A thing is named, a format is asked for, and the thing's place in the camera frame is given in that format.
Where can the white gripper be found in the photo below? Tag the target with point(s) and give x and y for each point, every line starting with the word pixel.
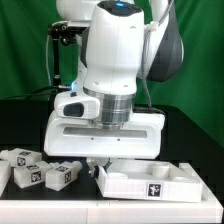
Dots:
pixel 70 133

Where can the white square tabletop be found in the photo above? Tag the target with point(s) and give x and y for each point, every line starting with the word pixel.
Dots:
pixel 149 180

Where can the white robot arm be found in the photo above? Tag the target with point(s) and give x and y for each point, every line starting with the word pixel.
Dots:
pixel 95 118

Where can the white u-shaped fence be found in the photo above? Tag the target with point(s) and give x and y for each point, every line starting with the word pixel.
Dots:
pixel 208 211

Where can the black camera on stand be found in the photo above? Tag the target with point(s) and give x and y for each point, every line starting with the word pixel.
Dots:
pixel 60 32

